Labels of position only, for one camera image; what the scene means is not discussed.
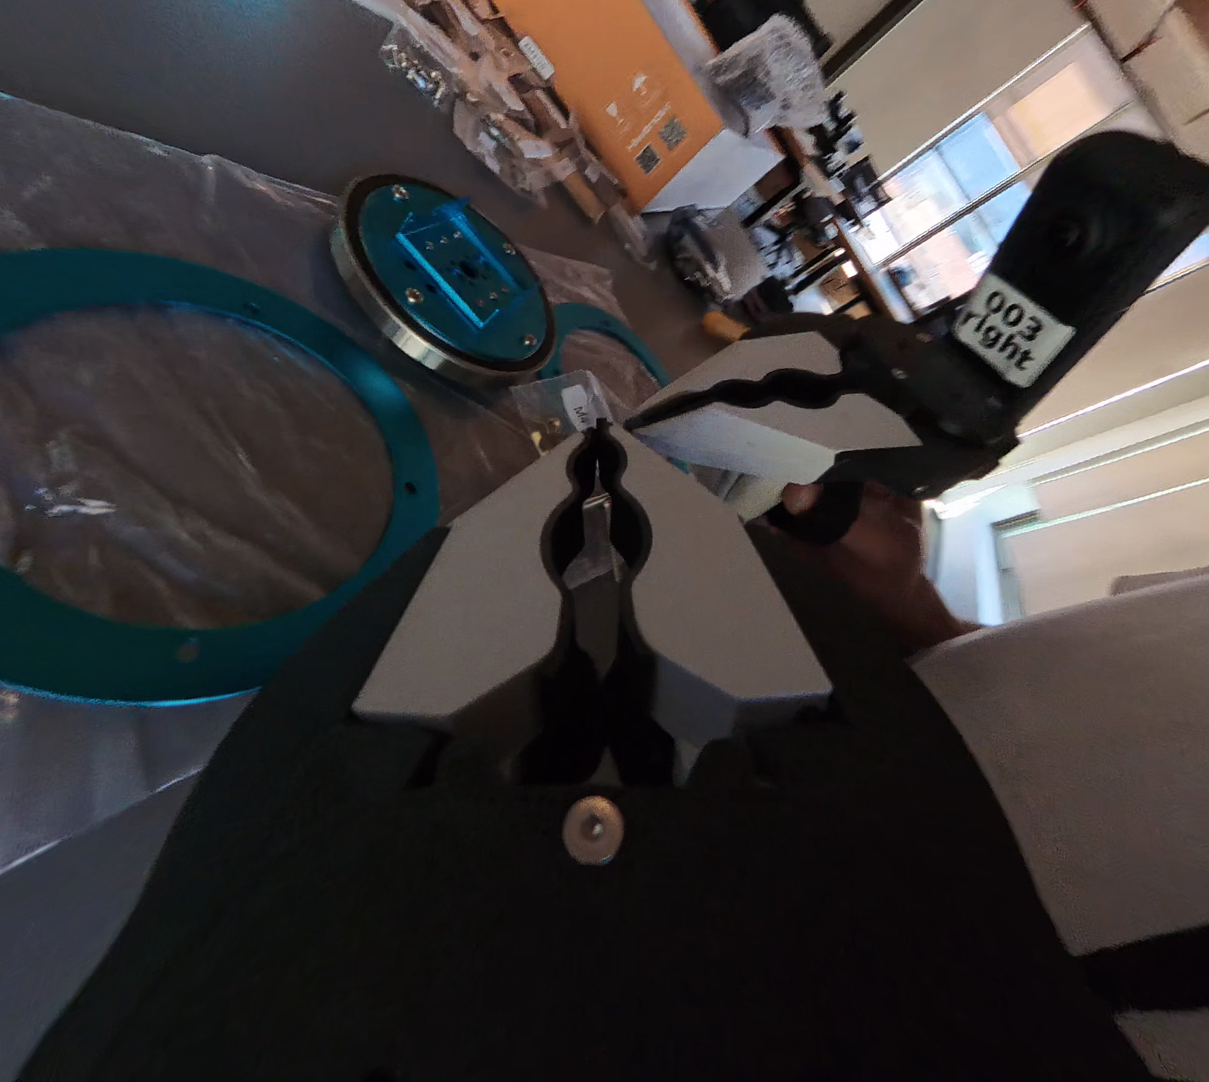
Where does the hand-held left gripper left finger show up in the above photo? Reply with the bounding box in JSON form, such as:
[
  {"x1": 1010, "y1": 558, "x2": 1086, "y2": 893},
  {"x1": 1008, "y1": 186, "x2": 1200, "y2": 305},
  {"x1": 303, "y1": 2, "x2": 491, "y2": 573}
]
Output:
[{"x1": 351, "y1": 428, "x2": 605, "y2": 785}]

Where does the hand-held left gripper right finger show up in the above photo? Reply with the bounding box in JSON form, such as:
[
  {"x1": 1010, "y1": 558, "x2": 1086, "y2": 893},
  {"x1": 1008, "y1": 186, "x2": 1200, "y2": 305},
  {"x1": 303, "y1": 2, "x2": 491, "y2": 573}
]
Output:
[{"x1": 597, "y1": 421, "x2": 835, "y2": 785}]

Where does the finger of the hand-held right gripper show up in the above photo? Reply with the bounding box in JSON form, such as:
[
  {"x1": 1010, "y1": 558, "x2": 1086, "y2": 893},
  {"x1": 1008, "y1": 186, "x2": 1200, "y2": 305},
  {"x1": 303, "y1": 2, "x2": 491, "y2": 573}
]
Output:
[
  {"x1": 623, "y1": 334, "x2": 846, "y2": 430},
  {"x1": 627, "y1": 387, "x2": 925, "y2": 488}
]

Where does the teal metal ring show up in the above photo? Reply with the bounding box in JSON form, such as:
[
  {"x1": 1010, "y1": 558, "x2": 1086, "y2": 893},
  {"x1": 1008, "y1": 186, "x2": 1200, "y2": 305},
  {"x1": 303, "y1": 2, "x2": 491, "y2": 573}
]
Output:
[
  {"x1": 0, "y1": 247, "x2": 440, "y2": 705},
  {"x1": 542, "y1": 303, "x2": 673, "y2": 392}
]

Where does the round bearing with blue bracket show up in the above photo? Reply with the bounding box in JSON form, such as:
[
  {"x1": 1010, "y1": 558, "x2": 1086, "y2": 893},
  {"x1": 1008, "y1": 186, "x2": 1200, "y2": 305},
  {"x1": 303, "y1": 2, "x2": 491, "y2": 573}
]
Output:
[{"x1": 330, "y1": 176, "x2": 559, "y2": 388}]

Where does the large clear plastic bag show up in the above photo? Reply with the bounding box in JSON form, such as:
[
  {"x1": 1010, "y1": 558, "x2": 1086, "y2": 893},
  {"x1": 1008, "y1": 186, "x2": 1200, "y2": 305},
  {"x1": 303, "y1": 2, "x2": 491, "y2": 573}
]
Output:
[{"x1": 0, "y1": 95, "x2": 748, "y2": 875}]

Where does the person's right forearm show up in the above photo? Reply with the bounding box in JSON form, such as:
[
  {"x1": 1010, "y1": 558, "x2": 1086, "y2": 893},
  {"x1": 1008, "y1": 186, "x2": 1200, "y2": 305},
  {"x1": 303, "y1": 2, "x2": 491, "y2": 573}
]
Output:
[{"x1": 850, "y1": 534, "x2": 986, "y2": 652}]

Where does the grey desk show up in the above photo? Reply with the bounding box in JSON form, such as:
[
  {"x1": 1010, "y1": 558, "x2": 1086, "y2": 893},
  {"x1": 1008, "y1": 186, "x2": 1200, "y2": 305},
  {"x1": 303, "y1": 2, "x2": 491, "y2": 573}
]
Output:
[{"x1": 0, "y1": 0, "x2": 757, "y2": 1082}]

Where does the person's right hand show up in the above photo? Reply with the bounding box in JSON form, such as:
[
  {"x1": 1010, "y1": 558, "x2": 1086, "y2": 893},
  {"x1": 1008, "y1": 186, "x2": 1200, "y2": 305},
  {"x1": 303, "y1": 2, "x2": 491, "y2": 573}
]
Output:
[{"x1": 782, "y1": 480, "x2": 933, "y2": 603}]

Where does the clear bag with dark parts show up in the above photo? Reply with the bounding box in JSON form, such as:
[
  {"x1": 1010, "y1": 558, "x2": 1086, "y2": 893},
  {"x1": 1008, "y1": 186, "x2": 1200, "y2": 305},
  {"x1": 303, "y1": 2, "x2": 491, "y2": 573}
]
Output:
[{"x1": 665, "y1": 208, "x2": 757, "y2": 318}]

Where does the large window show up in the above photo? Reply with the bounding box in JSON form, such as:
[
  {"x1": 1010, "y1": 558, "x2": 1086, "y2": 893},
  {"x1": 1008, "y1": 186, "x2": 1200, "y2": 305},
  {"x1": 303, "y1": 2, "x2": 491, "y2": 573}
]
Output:
[{"x1": 872, "y1": 28, "x2": 1209, "y2": 318}]

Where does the plastic-wrapped dark bundle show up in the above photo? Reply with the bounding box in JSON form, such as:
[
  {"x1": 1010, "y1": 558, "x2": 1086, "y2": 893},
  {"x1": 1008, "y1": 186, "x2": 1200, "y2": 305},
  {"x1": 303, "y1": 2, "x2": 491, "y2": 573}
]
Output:
[{"x1": 706, "y1": 15, "x2": 832, "y2": 137}]

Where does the pile of small hardware bags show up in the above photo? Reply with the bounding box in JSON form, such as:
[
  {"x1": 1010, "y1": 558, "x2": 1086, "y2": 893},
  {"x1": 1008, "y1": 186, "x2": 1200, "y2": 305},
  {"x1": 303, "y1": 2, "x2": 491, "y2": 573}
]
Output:
[{"x1": 377, "y1": 0, "x2": 653, "y2": 233}]

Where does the orange cardboard box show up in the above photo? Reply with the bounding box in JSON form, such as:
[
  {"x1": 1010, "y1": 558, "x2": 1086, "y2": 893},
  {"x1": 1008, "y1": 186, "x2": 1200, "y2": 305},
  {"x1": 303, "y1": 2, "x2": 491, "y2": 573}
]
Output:
[{"x1": 415, "y1": 0, "x2": 785, "y2": 215}]

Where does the black strap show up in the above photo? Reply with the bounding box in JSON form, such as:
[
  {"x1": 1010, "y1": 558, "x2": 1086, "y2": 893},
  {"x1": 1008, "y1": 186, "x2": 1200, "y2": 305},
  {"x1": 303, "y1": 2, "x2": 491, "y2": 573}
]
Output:
[{"x1": 1080, "y1": 939, "x2": 1209, "y2": 1037}]

